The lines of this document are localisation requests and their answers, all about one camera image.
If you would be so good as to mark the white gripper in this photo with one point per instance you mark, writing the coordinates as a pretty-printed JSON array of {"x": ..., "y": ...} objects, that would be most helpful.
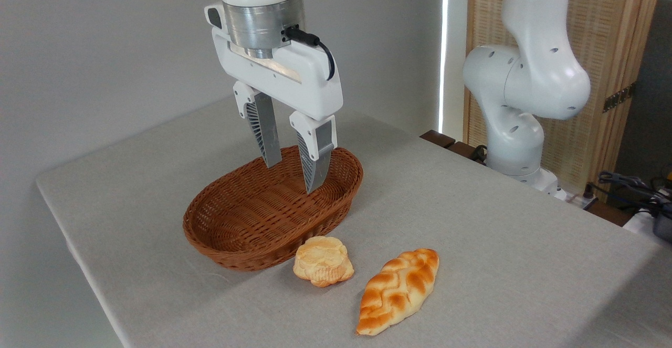
[{"x": 294, "y": 83}]

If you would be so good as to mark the round pale bread bun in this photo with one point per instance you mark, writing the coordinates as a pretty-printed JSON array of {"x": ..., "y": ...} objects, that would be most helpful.
[{"x": 320, "y": 261}]

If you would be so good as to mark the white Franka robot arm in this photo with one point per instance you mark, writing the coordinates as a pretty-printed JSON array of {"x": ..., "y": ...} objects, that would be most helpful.
[{"x": 525, "y": 85}]

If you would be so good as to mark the brown wicker oval basket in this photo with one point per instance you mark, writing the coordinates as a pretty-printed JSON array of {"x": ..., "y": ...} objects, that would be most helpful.
[{"x": 236, "y": 222}]

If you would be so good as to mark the braided golden bread loaf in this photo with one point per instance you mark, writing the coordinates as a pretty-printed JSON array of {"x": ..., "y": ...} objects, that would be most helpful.
[{"x": 399, "y": 290}]

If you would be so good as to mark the grey tablecloth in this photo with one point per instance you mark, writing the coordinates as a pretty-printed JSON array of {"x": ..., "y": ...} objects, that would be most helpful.
[{"x": 499, "y": 264}]

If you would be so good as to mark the woven bamboo folding screen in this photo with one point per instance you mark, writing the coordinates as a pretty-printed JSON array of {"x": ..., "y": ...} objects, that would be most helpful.
[{"x": 604, "y": 33}]

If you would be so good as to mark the metal screen hinge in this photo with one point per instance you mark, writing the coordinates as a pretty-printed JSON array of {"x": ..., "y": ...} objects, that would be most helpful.
[{"x": 619, "y": 97}]

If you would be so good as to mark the grey box device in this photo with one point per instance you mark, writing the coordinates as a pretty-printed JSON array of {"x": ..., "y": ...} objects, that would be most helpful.
[{"x": 664, "y": 224}]

